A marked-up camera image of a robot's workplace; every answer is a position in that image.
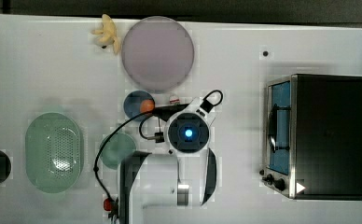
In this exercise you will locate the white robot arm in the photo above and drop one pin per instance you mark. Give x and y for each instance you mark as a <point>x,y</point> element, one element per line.
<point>183,174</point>

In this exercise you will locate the yellow banana bunch toy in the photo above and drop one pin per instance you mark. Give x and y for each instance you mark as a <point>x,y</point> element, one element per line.
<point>107,35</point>

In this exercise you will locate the blue bowl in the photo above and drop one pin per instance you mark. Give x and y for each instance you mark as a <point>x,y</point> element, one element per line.
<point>131,104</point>

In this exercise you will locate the grey round plate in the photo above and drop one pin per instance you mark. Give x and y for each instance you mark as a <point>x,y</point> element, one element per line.
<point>158,53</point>

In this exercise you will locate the dark red strawberry toy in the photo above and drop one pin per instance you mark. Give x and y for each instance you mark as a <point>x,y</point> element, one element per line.
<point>107,205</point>

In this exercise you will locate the orange fruit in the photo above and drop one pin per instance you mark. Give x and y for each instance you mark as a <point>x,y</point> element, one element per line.
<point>147,106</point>

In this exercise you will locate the black toaster oven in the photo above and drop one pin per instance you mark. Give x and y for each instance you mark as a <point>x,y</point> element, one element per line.
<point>313,137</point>

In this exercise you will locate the green oval strainer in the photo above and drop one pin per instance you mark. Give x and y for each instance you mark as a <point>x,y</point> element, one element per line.
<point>53,152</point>

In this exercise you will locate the green metal pot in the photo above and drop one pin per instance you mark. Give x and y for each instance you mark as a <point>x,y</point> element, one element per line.
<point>116,149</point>

